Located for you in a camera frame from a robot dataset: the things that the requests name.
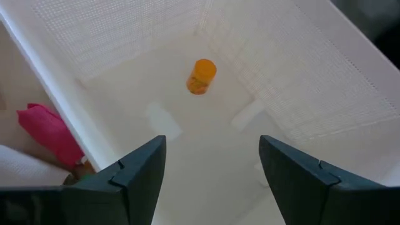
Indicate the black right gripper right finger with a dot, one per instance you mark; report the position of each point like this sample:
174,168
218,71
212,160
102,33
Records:
312,193

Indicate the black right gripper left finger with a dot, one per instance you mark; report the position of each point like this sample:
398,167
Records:
125,197

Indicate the pink bandage roll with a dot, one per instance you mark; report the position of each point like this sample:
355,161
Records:
50,131

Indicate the white gauze roll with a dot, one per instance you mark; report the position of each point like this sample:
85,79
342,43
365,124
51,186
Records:
25,168

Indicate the orange pill bottle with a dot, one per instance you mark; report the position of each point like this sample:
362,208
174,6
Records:
201,76

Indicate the white plastic mesh basket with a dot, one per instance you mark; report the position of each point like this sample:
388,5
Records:
281,62

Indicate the small brown bottle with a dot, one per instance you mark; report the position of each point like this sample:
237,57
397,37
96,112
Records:
82,172

